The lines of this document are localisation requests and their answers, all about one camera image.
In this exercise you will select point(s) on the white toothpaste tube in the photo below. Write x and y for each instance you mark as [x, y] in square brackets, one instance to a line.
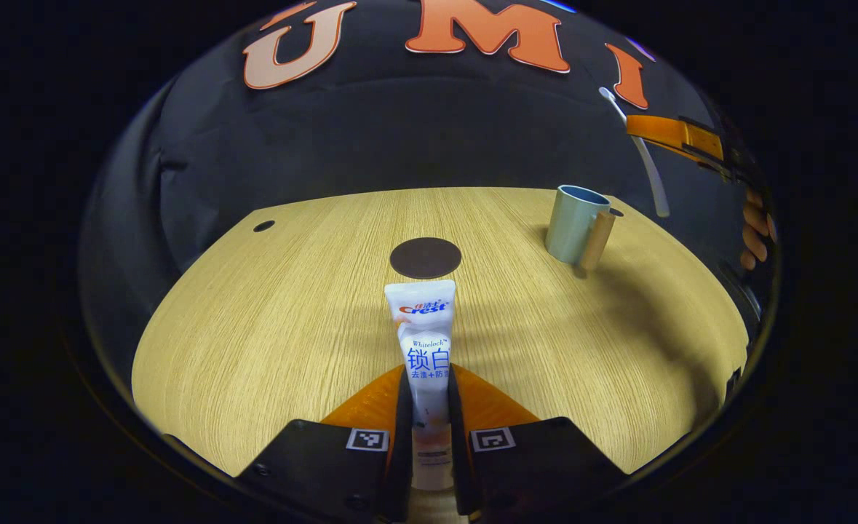
[425, 342]

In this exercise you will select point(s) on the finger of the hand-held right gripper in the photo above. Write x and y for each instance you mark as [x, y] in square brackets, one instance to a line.
[665, 132]

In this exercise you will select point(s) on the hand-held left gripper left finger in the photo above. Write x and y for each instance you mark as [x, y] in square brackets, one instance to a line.
[403, 437]

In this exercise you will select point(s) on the black backdrop cloth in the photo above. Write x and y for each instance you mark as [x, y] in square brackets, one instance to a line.
[399, 131]

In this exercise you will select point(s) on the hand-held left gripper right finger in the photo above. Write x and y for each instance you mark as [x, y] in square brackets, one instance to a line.
[458, 437]

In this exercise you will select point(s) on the round dark brown coaster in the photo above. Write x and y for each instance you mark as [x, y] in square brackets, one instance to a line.
[426, 257]

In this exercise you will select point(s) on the white toothbrush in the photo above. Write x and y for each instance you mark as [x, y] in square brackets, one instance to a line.
[647, 164]

